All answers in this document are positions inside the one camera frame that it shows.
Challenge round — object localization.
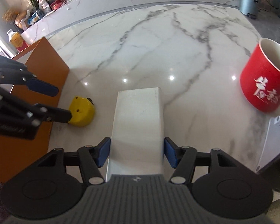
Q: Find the yellow tape measure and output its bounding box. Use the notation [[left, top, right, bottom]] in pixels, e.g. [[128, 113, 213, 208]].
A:
[[68, 96, 95, 127]]

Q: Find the white rectangular box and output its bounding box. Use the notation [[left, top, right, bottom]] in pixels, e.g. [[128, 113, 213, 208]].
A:
[[106, 88, 164, 180]]

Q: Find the orange white storage box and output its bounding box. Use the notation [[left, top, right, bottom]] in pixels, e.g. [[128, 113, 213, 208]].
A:
[[0, 38, 71, 183]]

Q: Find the tea drink bottle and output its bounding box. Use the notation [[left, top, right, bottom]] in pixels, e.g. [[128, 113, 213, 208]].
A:
[[7, 29, 28, 52]]

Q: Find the white tablet device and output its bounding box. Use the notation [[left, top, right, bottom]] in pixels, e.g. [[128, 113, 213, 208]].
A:
[[256, 115, 280, 174]]

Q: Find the red paper cup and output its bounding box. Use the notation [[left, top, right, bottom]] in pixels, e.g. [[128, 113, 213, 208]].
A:
[[240, 38, 280, 112]]

